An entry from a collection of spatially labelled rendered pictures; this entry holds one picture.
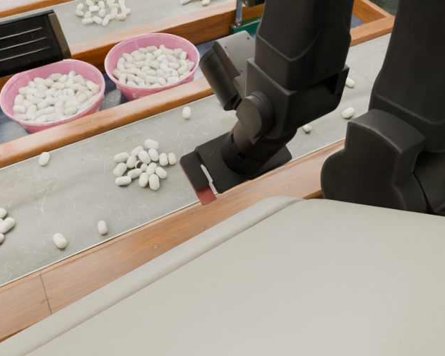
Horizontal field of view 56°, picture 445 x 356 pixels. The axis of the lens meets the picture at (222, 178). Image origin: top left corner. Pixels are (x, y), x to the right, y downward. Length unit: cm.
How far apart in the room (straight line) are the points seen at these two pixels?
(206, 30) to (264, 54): 110
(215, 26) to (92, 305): 134
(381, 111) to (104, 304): 19
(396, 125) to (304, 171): 68
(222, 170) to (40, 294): 45
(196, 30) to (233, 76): 100
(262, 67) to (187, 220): 53
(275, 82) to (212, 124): 72
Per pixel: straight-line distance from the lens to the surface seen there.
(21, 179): 104
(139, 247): 82
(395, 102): 27
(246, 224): 17
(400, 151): 25
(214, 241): 17
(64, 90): 125
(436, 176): 28
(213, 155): 51
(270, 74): 35
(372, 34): 142
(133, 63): 130
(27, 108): 123
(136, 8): 155
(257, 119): 36
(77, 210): 93
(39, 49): 78
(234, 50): 44
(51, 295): 82
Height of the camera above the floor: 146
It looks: 50 degrees down
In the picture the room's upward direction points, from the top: straight up
